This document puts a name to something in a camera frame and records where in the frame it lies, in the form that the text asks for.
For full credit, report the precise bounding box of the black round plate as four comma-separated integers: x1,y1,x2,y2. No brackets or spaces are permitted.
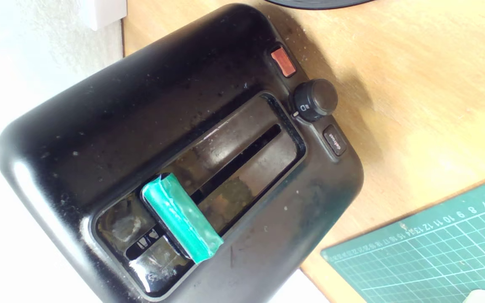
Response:
264,0,373,10

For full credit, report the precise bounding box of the green cutting mat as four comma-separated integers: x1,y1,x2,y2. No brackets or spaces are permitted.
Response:
320,172,485,303

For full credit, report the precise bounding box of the green toaster lever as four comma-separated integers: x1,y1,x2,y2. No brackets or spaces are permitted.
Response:
141,173,224,264

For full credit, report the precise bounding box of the black two-slot toaster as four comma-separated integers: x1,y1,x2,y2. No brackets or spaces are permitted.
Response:
0,3,364,303

